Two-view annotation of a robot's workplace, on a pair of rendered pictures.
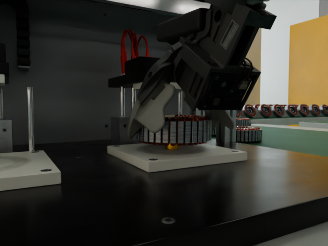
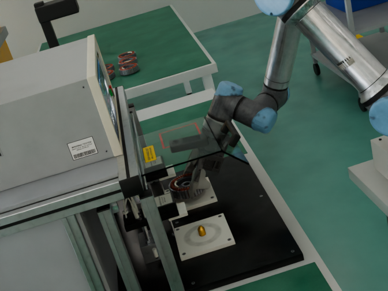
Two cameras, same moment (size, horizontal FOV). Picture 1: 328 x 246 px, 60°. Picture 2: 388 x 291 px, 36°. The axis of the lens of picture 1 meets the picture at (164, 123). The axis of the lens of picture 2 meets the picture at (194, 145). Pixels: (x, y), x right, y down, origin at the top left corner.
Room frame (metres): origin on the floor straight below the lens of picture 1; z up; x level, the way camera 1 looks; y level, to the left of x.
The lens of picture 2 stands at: (-0.35, 1.42, 1.67)
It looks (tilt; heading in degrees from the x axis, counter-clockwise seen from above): 24 degrees down; 296
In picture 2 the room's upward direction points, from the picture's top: 16 degrees counter-clockwise
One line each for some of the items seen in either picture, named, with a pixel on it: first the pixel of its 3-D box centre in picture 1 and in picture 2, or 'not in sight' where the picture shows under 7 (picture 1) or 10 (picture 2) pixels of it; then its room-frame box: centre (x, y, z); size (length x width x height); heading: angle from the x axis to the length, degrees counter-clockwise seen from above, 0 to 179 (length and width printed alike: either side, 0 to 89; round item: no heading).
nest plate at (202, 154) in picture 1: (172, 152); (189, 195); (0.41, -0.01, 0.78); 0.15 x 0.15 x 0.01; 29
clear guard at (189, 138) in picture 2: not in sight; (175, 154); (0.30, 0.20, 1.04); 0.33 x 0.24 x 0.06; 29
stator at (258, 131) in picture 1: (240, 133); not in sight; (0.77, -0.21, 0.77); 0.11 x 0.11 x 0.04
